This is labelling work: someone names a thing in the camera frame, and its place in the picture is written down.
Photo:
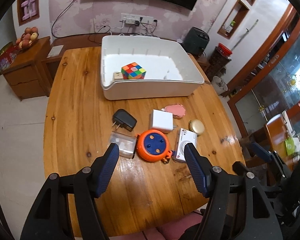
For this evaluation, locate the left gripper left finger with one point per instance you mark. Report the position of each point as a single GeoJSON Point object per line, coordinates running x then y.
{"type": "Point", "coordinates": [103, 168]}

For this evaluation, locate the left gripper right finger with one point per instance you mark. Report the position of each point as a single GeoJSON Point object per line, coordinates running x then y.
{"type": "Point", "coordinates": [200, 169]}

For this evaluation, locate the clear plastic small box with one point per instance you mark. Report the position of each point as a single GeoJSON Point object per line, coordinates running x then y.
{"type": "Point", "coordinates": [126, 144]}

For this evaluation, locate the white children's digital camera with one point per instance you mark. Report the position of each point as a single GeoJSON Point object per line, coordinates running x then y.
{"type": "Point", "coordinates": [184, 137]}

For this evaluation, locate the gold round compact case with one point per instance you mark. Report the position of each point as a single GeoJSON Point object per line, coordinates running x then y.
{"type": "Point", "coordinates": [196, 126]}

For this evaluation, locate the orange round tape measure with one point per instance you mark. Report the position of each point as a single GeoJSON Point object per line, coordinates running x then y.
{"type": "Point", "coordinates": [153, 145]}

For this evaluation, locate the white power adapter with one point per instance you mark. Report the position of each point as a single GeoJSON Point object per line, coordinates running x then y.
{"type": "Point", "coordinates": [162, 121]}

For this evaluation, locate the pink correction tape dispenser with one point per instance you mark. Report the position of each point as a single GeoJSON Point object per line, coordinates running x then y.
{"type": "Point", "coordinates": [177, 110]}

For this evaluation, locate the beige small box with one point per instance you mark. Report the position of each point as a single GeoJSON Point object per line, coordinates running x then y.
{"type": "Point", "coordinates": [118, 76]}

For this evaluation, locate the multicolour Rubik's cube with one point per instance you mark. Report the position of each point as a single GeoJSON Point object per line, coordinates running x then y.
{"type": "Point", "coordinates": [133, 71]}

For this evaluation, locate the wooden round table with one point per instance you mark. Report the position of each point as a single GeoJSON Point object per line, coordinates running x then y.
{"type": "Point", "coordinates": [80, 123]}

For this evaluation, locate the black power adapter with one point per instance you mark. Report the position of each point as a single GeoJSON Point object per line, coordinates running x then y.
{"type": "Point", "coordinates": [121, 118]}

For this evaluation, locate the white small bucket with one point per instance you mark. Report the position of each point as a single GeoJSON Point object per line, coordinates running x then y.
{"type": "Point", "coordinates": [219, 85]}

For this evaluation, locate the white plastic storage bin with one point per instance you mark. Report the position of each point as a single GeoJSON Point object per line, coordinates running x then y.
{"type": "Point", "coordinates": [150, 67]}

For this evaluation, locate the wooden side cabinet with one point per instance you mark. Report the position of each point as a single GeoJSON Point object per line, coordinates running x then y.
{"type": "Point", "coordinates": [27, 76]}

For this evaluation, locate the dark stand with red lid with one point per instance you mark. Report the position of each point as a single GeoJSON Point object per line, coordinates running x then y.
{"type": "Point", "coordinates": [220, 57]}

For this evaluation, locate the low wooden TV bench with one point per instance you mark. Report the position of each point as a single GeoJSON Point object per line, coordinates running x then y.
{"type": "Point", "coordinates": [90, 42]}

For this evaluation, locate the red round tin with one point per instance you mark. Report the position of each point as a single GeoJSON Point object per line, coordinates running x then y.
{"type": "Point", "coordinates": [8, 53]}

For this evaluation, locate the fruit bowl with apples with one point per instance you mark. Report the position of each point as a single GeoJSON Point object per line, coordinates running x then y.
{"type": "Point", "coordinates": [28, 38]}

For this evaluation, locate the pink dumbbells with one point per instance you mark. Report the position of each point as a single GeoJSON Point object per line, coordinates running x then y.
{"type": "Point", "coordinates": [29, 9]}

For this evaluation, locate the white wall power strip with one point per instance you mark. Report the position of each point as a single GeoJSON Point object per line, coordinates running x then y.
{"type": "Point", "coordinates": [132, 19]}

